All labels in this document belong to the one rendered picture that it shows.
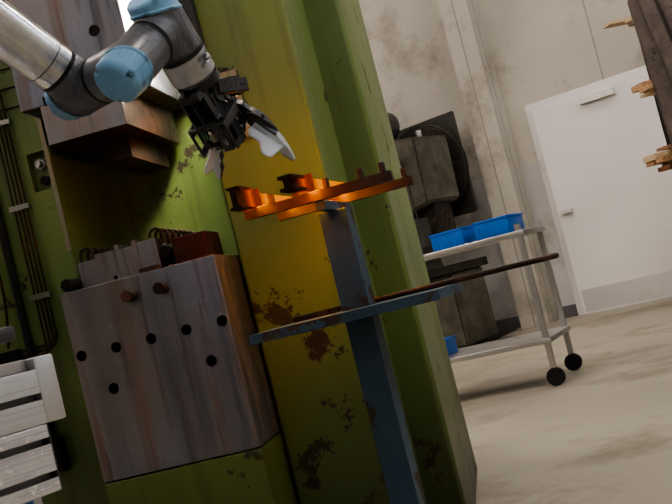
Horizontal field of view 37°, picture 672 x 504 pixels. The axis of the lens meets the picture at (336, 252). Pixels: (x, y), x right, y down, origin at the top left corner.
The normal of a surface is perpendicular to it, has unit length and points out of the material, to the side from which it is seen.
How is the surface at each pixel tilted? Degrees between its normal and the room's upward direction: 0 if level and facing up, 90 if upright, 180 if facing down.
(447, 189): 92
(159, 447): 90
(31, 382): 90
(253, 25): 90
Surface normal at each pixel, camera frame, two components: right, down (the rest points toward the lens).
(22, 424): 0.80, -0.22
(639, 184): -0.54, 0.10
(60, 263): -0.14, -0.01
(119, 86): -0.36, 0.68
